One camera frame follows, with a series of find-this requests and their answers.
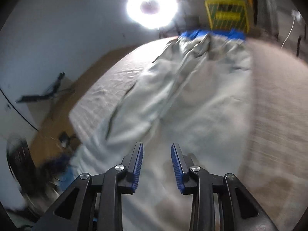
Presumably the white and blue jacket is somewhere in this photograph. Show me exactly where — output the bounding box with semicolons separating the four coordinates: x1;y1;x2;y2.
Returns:
69;32;253;230

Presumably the yellow green storage box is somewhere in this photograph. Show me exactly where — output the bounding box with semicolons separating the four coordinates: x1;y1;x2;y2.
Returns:
205;0;249;33

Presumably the white clip desk lamp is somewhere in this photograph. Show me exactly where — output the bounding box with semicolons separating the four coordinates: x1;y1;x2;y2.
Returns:
281;9;302;49

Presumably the ring light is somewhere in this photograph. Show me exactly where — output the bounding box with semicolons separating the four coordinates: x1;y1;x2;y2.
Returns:
126;0;178;29

